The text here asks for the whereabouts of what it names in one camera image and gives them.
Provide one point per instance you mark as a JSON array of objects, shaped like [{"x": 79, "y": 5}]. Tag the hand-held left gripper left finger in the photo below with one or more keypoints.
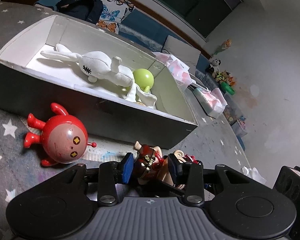
[{"x": 128, "y": 166}]

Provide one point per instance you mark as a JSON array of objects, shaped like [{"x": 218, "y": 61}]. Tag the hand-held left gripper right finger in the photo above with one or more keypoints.
[{"x": 172, "y": 168}]

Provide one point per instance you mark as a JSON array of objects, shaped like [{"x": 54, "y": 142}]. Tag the cartoon boy toy figure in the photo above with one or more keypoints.
[{"x": 180, "y": 154}]

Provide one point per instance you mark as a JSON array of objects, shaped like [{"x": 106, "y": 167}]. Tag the red-coated toy figure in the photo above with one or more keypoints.
[{"x": 147, "y": 160}]

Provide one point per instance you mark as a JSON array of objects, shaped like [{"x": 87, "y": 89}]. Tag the green round toy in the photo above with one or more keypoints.
[{"x": 143, "y": 77}]

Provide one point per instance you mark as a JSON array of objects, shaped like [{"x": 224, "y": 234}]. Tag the grey cardboard box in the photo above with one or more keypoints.
[{"x": 65, "y": 97}]

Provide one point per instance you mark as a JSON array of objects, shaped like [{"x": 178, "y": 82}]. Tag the white plush rabbit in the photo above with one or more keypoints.
[{"x": 97, "y": 62}]

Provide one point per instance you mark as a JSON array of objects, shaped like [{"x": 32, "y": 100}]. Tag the crumpled white tissue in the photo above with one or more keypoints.
[{"x": 253, "y": 174}]

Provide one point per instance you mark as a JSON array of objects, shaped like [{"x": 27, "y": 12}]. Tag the red round toy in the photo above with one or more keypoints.
[{"x": 65, "y": 140}]

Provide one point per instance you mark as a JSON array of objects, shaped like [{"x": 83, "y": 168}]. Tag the clear plastic storage box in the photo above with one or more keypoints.
[{"x": 240, "y": 127}]

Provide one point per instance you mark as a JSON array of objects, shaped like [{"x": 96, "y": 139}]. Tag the pink and white tissue pack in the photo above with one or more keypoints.
[
  {"x": 177, "y": 67},
  {"x": 210, "y": 100}
]

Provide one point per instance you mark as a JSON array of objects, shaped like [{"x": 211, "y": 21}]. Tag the green plush toy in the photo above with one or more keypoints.
[{"x": 227, "y": 88}]

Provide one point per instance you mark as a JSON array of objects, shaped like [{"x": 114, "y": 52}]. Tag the orange plush toy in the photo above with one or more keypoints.
[{"x": 225, "y": 77}]

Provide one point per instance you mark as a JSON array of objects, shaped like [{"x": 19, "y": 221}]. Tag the panda plush toy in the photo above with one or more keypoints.
[{"x": 213, "y": 65}]

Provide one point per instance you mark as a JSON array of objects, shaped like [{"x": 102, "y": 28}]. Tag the white cushion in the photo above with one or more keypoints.
[{"x": 182, "y": 51}]

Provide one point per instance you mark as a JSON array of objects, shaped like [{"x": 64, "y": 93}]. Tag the blue sofa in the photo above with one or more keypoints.
[{"x": 140, "y": 22}]

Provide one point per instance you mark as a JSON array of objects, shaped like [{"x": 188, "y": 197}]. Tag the butterfly print pillow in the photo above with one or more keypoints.
[{"x": 112, "y": 10}]

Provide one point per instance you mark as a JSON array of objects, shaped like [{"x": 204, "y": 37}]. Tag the black backpack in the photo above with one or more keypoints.
[{"x": 82, "y": 7}]

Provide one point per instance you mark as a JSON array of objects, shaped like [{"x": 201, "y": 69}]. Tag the dark window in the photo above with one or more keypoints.
[{"x": 190, "y": 2}]

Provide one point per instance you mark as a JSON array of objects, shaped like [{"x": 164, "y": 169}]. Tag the flower wall decoration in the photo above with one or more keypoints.
[{"x": 223, "y": 46}]

